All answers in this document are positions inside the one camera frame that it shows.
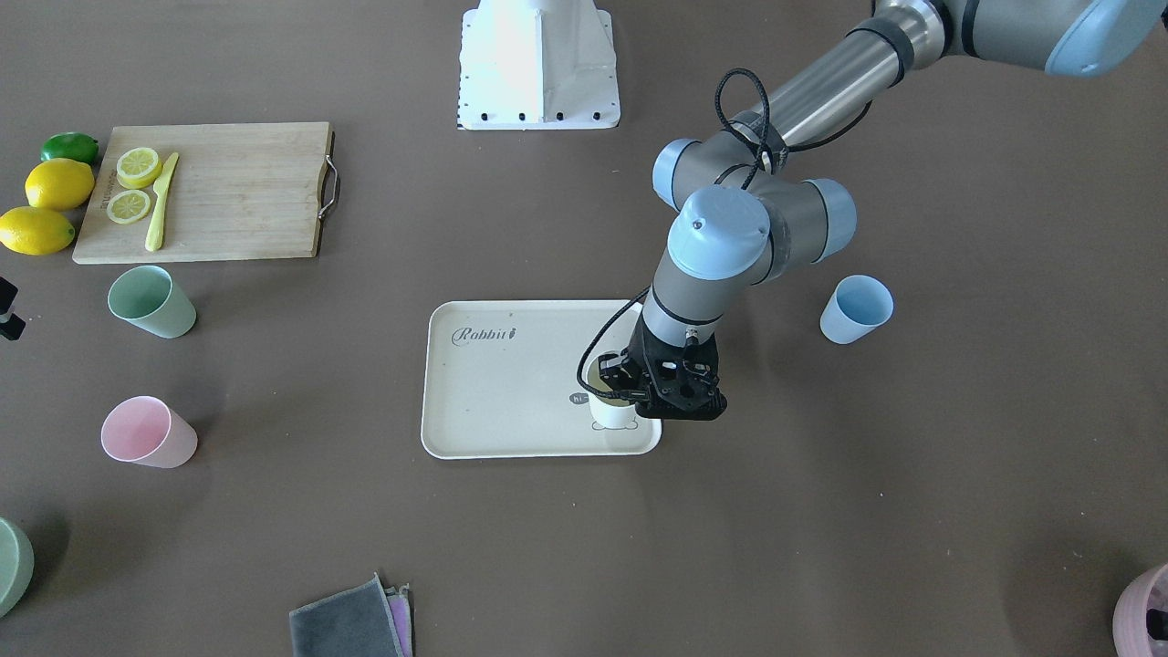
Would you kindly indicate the pink plastic cup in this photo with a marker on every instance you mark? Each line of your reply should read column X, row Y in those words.
column 145, row 431

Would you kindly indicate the pink bowl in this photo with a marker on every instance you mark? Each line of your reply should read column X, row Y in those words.
column 1138, row 622

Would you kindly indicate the cream plastic cup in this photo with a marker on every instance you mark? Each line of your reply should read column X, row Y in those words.
column 609, row 414

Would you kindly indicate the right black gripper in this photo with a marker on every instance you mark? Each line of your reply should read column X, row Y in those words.
column 7, row 293

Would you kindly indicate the beige rabbit tray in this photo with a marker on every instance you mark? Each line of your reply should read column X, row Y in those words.
column 501, row 380

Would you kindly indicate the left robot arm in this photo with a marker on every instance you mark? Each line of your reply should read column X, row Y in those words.
column 738, row 225

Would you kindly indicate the whole yellow lemon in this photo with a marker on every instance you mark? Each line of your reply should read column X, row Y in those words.
column 59, row 184
column 36, row 231

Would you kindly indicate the upper lemon slice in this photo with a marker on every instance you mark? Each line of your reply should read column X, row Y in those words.
column 138, row 168

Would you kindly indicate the wooden cutting board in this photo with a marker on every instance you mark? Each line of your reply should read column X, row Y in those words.
column 240, row 191

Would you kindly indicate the upper whole yellow lemon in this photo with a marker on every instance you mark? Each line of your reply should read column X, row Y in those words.
column 59, row 184

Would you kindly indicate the green plastic cup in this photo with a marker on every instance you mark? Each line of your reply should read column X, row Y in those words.
column 148, row 297

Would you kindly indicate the grey folded cloth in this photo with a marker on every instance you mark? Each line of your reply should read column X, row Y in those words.
column 356, row 622

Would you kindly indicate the yellow plastic knife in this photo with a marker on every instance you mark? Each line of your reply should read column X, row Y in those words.
column 161, row 187

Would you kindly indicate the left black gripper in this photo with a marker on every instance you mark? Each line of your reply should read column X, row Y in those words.
column 621, row 376

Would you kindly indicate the lower lemon slice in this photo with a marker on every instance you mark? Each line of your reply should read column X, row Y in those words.
column 128, row 207

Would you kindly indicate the green lime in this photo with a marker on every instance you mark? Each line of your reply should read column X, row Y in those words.
column 72, row 145

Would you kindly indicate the purple cloth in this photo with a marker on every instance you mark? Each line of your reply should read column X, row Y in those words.
column 399, row 601

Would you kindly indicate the green bowl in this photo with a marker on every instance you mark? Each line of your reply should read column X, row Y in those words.
column 17, row 564

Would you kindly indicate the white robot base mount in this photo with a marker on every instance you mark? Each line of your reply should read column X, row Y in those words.
column 537, row 65

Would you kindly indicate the lemon slice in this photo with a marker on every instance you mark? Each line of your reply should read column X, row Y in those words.
column 138, row 168
column 128, row 207

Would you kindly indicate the light blue plastic cup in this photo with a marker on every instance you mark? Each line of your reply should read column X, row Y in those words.
column 859, row 304

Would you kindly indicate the lower whole yellow lemon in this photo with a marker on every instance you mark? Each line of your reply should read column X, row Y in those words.
column 36, row 231

